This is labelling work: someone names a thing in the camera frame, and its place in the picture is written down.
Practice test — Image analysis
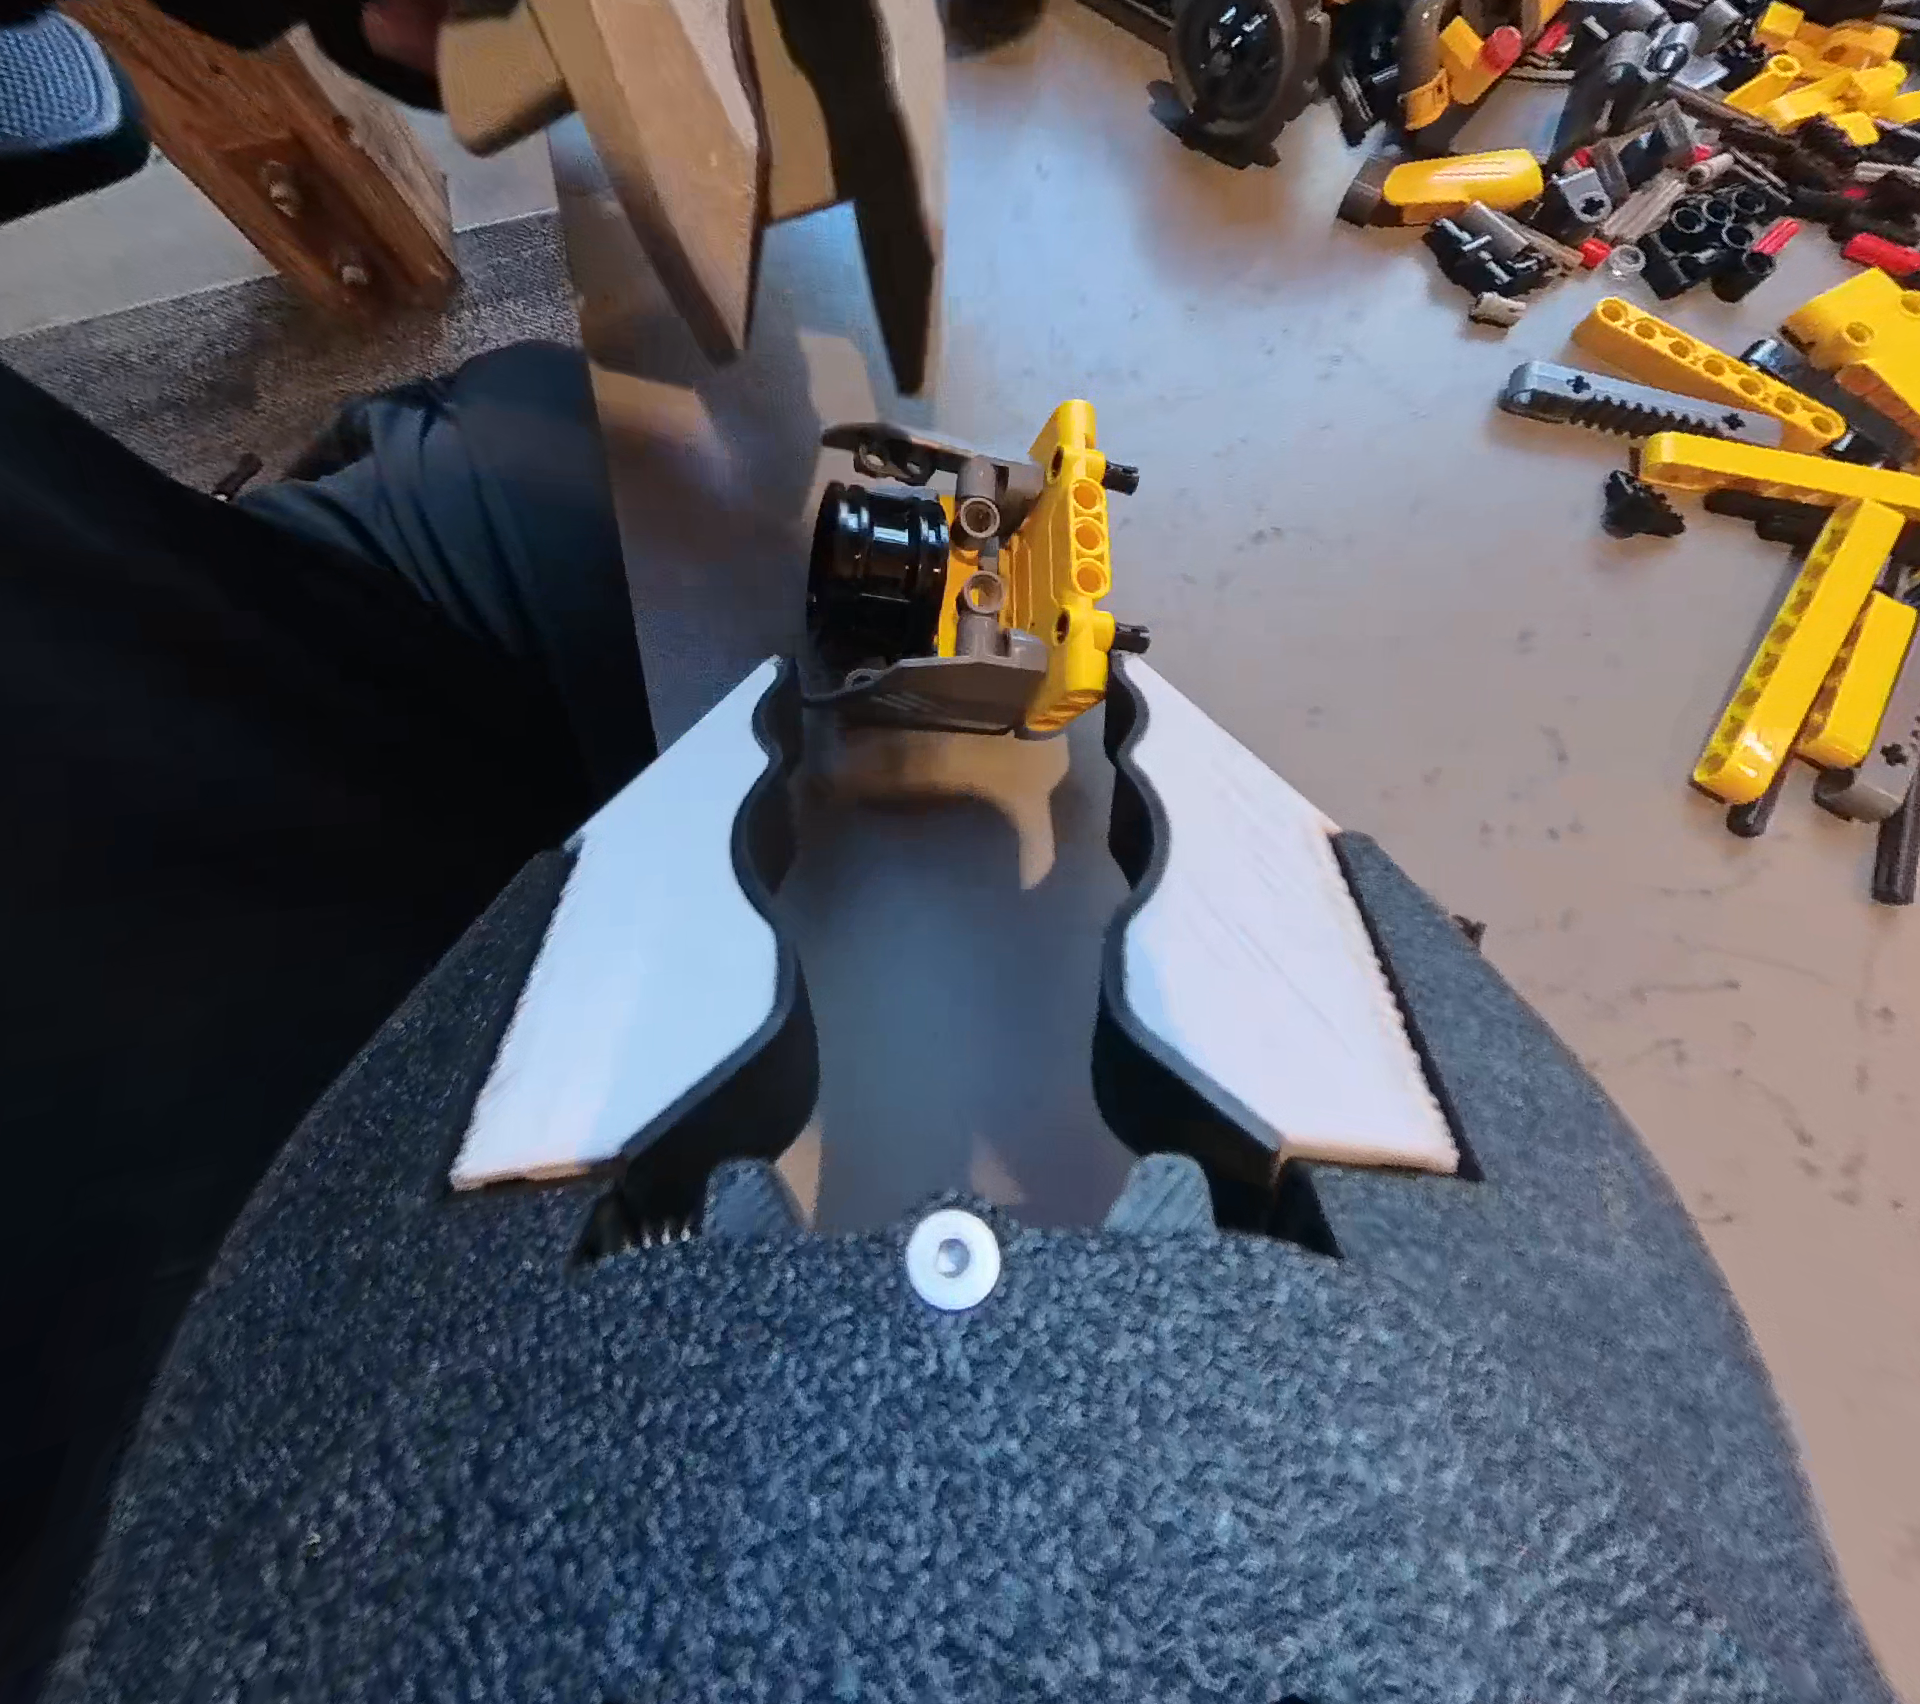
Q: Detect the black office chair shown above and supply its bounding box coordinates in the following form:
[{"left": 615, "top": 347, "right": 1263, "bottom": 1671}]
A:
[{"left": 0, "top": 4, "right": 149, "bottom": 222}]

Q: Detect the light grey desk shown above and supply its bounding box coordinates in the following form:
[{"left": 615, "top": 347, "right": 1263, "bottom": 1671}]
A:
[{"left": 543, "top": 0, "right": 1920, "bottom": 1675}]

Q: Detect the yellow curved panel piece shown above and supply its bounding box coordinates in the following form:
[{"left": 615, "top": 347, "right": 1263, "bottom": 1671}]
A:
[{"left": 1339, "top": 152, "right": 1548, "bottom": 228}]

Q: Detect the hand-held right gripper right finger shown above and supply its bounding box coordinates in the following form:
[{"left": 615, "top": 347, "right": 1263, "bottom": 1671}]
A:
[{"left": 1100, "top": 657, "right": 1464, "bottom": 1190}]

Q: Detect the person's black top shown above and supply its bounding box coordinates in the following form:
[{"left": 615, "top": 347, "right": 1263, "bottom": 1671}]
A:
[{"left": 0, "top": 358, "right": 653, "bottom": 1704}]

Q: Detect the pile of loose building pieces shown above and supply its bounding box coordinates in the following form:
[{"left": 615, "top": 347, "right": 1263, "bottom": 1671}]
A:
[{"left": 1339, "top": 0, "right": 1920, "bottom": 914}]

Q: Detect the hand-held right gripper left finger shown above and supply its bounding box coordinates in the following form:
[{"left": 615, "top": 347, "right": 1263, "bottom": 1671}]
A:
[{"left": 453, "top": 657, "right": 816, "bottom": 1190}]

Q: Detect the wooden post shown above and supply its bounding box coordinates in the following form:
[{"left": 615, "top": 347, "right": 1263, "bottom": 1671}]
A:
[{"left": 59, "top": 0, "right": 467, "bottom": 315}]

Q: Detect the grey toothed rack piece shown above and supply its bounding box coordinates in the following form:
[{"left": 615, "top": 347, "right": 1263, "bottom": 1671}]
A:
[{"left": 1499, "top": 358, "right": 1786, "bottom": 452}]

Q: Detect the yellow frame block assembly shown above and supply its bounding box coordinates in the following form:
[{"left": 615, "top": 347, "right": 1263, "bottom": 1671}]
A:
[{"left": 808, "top": 401, "right": 1155, "bottom": 741}]

